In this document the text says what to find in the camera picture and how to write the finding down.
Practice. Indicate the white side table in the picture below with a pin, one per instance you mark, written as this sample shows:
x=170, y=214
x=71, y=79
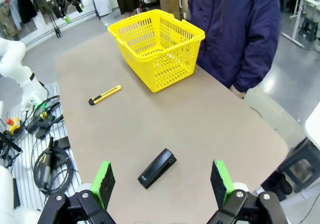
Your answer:
x=313, y=124

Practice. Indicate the black metal frame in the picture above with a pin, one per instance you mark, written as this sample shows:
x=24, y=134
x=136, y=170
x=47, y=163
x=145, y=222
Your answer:
x=10, y=144

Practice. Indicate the hanging dark clothes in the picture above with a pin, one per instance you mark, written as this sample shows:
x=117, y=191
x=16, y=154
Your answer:
x=25, y=9

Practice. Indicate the white box appliance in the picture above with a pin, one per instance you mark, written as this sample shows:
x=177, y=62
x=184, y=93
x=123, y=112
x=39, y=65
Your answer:
x=102, y=4

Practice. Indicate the large black stool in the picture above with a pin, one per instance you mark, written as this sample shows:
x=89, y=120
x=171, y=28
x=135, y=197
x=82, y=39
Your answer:
x=300, y=164

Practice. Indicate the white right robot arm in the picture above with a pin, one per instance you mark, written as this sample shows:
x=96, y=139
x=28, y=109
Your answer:
x=5, y=184

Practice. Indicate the person in purple jacket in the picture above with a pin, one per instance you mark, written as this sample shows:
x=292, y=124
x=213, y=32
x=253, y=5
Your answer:
x=237, y=34

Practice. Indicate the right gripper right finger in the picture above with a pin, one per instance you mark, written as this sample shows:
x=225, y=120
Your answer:
x=220, y=181

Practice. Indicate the white legged far desk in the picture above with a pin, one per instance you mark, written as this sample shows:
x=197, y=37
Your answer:
x=297, y=21

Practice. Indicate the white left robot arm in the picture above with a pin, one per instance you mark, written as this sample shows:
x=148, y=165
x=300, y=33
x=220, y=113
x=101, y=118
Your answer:
x=12, y=59

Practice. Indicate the yellow emergency stop box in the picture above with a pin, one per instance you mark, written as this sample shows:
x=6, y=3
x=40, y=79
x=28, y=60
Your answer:
x=13, y=124

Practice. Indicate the yellow utility knife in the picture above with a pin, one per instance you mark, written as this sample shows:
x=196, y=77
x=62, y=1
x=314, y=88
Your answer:
x=105, y=95

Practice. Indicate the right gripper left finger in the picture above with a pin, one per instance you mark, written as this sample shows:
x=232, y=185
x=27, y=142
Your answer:
x=105, y=181

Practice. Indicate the small black stool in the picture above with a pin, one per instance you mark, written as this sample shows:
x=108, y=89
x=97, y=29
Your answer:
x=310, y=25

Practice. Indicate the black flat box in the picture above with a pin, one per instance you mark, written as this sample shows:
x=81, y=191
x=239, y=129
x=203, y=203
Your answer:
x=62, y=142

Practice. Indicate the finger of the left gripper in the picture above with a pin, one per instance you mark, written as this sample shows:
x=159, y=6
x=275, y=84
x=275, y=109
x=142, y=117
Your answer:
x=77, y=2
x=63, y=12

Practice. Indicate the black stapler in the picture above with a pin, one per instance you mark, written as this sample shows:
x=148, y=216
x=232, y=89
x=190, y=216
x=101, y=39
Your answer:
x=156, y=169

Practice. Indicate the person's left forearm purple sleeve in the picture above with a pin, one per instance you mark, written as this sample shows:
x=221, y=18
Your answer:
x=255, y=69

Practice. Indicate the white slatted floor platform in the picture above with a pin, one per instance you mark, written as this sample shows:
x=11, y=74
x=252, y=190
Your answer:
x=25, y=164

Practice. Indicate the yellow plastic shopping basket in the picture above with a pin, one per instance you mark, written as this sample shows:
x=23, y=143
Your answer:
x=175, y=70

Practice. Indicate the black tripod stand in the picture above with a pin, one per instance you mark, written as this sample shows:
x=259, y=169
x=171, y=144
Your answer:
x=56, y=27

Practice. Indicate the person's left hand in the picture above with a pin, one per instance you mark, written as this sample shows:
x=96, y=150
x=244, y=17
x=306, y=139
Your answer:
x=238, y=92

